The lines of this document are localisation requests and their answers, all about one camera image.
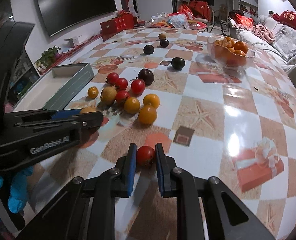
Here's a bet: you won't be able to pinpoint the brown longan fruit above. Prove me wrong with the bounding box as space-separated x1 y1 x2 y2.
100 87 117 105
80 106 96 114

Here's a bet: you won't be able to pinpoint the yellow cherry tomato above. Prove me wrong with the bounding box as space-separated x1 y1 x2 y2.
138 105 157 125
87 86 99 99
143 94 160 109
124 97 140 114

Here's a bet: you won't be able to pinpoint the red cherry tomato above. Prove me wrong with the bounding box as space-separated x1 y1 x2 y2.
136 146 156 167
115 77 128 91
131 79 145 95
115 90 130 105
106 72 119 85

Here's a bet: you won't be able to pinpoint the blue gloved left hand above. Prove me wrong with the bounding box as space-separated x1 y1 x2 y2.
0 166 33 213

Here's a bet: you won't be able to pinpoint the white green tray box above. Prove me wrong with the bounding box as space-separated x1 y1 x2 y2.
13 63 94 112

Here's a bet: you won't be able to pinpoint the green potted plant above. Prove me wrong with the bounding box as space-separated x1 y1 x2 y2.
34 46 61 69

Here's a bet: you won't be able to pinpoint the dark red plum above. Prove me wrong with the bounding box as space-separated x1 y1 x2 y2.
137 68 155 86

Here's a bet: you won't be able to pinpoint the black television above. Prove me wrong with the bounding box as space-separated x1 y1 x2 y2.
37 0 117 36

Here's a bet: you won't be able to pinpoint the red gift boxes stack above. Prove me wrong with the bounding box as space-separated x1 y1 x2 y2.
100 13 134 41

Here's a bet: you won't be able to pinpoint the brown longan far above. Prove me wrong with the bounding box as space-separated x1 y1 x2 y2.
158 33 166 40

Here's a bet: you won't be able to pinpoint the glass bowl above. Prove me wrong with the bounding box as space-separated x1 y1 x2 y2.
207 36 256 68

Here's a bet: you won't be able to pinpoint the orange tangerines in bowl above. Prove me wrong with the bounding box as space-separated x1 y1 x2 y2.
213 37 249 67

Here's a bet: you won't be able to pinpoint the grey sofa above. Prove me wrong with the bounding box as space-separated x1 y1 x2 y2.
228 16 296 88

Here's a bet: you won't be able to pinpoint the pink blanket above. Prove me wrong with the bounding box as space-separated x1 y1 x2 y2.
251 24 274 44

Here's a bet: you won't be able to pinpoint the red cushion with characters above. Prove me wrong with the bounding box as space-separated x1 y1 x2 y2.
278 10 296 30

